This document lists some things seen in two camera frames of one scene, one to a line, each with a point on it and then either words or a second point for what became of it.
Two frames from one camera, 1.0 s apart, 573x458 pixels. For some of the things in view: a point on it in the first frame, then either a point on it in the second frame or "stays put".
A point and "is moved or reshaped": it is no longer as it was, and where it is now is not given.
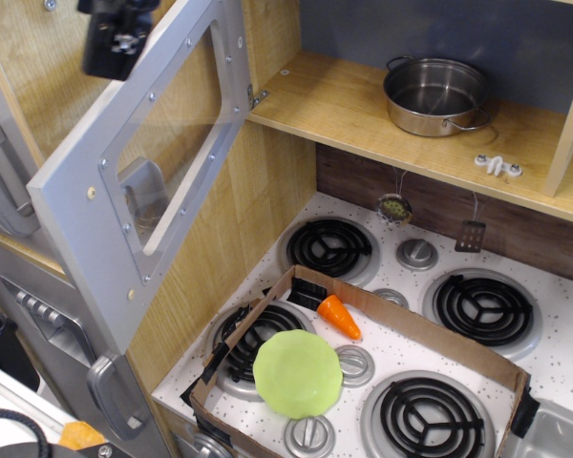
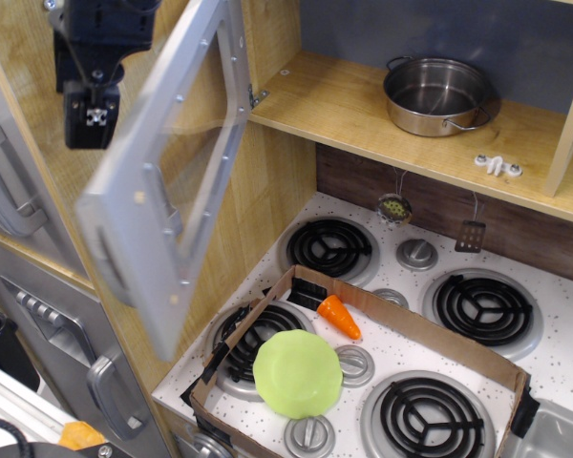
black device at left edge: (2, 349) stays put
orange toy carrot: (331, 308) stays put
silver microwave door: (125, 189) is moved or reshaped
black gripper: (117, 33) → (97, 37)
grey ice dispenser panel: (60, 329) stays put
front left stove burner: (237, 373) stays put
